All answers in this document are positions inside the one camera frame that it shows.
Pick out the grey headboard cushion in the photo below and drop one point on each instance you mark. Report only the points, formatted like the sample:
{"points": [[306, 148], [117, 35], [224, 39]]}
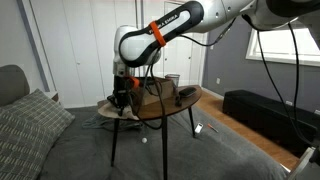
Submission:
{"points": [[13, 84]]}

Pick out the cardboard box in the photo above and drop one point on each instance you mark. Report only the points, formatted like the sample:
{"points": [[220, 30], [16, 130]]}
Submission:
{"points": [[151, 90]]}

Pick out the round wooden side table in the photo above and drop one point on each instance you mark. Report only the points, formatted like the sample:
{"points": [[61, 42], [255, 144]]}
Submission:
{"points": [[161, 110]]}

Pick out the brown cloth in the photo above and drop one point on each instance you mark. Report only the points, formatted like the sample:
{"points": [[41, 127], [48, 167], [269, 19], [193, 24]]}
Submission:
{"points": [[107, 109]]}

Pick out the white closet doors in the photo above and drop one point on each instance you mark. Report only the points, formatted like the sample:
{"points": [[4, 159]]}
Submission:
{"points": [[74, 40]]}

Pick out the white remote on bed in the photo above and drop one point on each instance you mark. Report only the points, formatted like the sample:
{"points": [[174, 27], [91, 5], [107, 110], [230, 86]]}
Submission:
{"points": [[198, 128]]}

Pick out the black case on table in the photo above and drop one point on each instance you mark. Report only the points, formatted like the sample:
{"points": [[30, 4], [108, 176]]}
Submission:
{"points": [[187, 92]]}

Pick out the orange handled screwdriver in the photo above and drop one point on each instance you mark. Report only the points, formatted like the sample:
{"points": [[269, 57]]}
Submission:
{"points": [[210, 126]]}

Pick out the grey bed blanket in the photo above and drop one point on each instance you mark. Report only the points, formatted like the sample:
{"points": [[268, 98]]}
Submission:
{"points": [[95, 154]]}

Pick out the clear plastic cup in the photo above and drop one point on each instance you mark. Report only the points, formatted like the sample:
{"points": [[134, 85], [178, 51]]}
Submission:
{"points": [[174, 78]]}

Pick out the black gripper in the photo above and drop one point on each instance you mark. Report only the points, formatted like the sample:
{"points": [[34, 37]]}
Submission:
{"points": [[122, 90]]}

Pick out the small black object on table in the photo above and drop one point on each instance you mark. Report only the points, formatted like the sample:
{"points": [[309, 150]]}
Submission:
{"points": [[178, 102]]}

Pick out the small white ball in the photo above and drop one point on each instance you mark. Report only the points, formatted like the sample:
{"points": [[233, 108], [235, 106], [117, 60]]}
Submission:
{"points": [[144, 140]]}

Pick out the grey plaid pillow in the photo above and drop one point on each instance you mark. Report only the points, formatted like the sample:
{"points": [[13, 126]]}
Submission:
{"points": [[28, 129]]}

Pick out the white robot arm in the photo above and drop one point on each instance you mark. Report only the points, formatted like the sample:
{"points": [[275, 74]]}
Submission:
{"points": [[135, 47]]}

